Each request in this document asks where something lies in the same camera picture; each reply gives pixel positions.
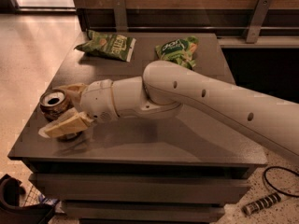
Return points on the grey drawer cabinet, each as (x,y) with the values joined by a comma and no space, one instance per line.
(182,170)

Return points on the dark bin at corner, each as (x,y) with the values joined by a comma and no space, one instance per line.
(10,210)

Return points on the left metal bracket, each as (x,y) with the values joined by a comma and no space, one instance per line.
(120,15)

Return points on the right metal bracket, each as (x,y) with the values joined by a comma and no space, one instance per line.
(256,21)

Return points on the orange soda can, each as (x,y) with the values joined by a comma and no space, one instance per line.
(53,104)

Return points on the black white striped tube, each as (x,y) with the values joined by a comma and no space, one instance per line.
(261,204)

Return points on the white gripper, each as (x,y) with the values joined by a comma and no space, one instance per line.
(97,101)

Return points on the crumpled green snack bag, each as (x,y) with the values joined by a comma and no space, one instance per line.
(179,51)

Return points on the green Kettle chip bag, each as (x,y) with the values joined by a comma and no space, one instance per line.
(118,47)

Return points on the metal bracket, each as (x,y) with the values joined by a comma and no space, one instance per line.
(256,21)
(120,15)

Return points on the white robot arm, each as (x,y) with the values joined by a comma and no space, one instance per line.
(164,88)

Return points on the wooden counter shelf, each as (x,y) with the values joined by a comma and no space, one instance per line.
(226,19)

